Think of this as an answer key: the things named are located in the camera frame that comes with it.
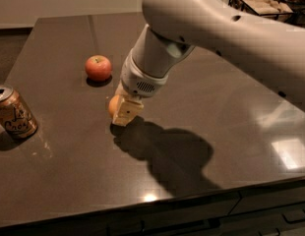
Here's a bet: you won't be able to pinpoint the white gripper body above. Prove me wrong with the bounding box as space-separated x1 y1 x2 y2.
120 51 168 97

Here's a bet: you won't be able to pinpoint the orange fruit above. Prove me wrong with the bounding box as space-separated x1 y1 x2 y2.
108 94 120 117

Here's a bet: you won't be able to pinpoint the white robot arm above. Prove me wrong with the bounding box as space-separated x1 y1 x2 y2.
112 0 305 126

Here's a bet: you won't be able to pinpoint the red apple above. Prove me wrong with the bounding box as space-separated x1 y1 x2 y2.
85 55 112 82

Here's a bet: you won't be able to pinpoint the La Croix drink can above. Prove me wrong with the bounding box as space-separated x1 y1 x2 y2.
0 85 37 140

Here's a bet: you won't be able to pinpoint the white napkin packets in basket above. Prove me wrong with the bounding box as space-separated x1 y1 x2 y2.
242 0 292 15

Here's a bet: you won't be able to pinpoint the dark cabinet drawers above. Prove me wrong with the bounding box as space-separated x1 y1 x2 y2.
0 178 305 236

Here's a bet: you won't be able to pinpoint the black wire basket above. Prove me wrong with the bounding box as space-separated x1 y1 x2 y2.
228 0 294 22

